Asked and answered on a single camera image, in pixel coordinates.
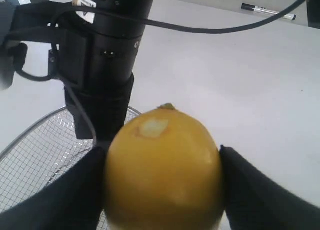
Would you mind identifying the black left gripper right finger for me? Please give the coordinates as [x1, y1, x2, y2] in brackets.
[219, 146, 320, 229]

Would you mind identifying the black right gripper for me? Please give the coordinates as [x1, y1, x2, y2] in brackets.
[49, 30, 144, 141]

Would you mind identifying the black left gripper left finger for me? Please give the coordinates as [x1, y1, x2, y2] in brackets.
[0, 147, 106, 229]

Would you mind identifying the yellow lemon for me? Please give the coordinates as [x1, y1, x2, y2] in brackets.
[104, 103, 225, 229]

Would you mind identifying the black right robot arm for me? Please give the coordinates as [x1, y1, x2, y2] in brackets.
[52, 0, 153, 141]

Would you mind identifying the black white marker pen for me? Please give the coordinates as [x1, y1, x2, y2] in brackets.
[241, 3, 297, 20]

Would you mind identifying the oval wire mesh basket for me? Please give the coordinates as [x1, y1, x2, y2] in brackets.
[0, 105, 143, 230]

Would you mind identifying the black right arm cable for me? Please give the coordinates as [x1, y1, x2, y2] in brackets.
[14, 0, 308, 150]

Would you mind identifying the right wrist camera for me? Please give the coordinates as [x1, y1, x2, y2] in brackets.
[0, 1, 71, 90]

